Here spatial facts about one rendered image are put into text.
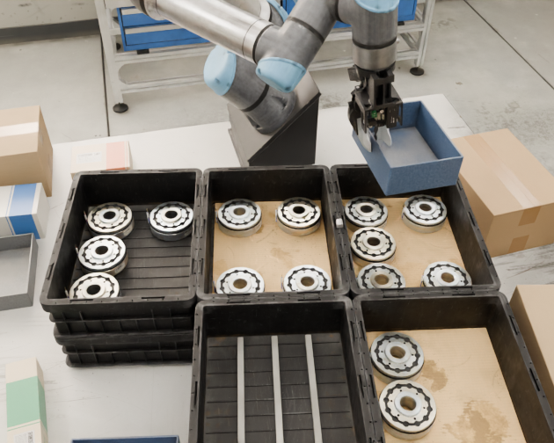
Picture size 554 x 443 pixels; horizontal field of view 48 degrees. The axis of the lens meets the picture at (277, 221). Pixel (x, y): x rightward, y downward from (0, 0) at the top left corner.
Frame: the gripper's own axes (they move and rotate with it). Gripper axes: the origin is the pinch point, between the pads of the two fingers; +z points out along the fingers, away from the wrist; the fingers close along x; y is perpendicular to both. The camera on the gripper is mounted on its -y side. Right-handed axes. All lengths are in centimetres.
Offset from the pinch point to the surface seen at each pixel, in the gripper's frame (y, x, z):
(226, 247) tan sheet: -5.1, -33.2, 25.2
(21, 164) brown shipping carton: -46, -81, 20
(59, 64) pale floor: -245, -108, 100
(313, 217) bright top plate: -8.0, -11.8, 25.0
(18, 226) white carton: -30, -84, 27
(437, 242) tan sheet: 2.9, 14.7, 31.2
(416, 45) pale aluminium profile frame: -201, 90, 109
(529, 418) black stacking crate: 50, 12, 27
